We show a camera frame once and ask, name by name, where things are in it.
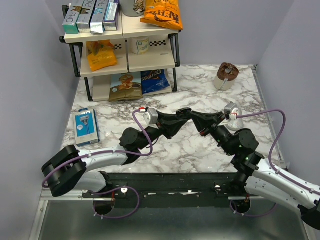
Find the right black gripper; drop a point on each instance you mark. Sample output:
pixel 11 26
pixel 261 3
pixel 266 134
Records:
pixel 205 121

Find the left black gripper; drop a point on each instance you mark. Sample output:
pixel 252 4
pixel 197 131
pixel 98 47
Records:
pixel 169 124

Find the black earbud charging case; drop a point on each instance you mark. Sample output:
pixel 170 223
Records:
pixel 184 113

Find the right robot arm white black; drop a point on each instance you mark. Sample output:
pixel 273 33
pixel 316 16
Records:
pixel 256 174

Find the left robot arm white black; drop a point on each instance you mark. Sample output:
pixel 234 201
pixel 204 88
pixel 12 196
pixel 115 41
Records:
pixel 72 169

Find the blue doritos bag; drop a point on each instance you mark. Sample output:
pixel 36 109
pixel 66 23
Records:
pixel 153 81

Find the brown-topped white cup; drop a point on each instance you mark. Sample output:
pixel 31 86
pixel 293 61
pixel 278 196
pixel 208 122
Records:
pixel 226 76

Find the brown chips bag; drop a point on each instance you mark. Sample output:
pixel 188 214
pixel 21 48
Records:
pixel 126 86

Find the beige black shelf rack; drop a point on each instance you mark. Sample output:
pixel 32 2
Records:
pixel 163 53

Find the blue razor package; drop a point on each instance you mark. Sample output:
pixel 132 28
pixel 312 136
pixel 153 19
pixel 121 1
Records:
pixel 85 127

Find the white patterned mug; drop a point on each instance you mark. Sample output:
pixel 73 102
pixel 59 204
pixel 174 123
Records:
pixel 139 45

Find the orange snack bag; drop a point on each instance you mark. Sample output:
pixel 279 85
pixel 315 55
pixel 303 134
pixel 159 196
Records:
pixel 100 54

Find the orange kettle chips bag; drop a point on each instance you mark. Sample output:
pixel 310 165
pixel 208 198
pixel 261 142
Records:
pixel 163 13

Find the purple white toothpaste box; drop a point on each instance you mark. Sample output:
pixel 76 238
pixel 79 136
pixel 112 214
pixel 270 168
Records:
pixel 111 17

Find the blue silver toothpaste box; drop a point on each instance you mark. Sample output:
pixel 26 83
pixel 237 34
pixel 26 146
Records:
pixel 96 23

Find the grey cartoon mug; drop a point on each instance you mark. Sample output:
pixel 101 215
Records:
pixel 133 8

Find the teal toothpaste box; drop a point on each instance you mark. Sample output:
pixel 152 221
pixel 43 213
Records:
pixel 71 18

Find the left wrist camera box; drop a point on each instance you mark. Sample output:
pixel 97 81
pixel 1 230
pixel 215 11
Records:
pixel 150 116

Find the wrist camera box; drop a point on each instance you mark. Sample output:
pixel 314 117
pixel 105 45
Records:
pixel 150 116
pixel 230 110

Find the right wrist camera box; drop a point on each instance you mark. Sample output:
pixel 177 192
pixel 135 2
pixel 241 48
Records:
pixel 230 110

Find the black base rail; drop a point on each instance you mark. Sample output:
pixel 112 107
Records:
pixel 171 190

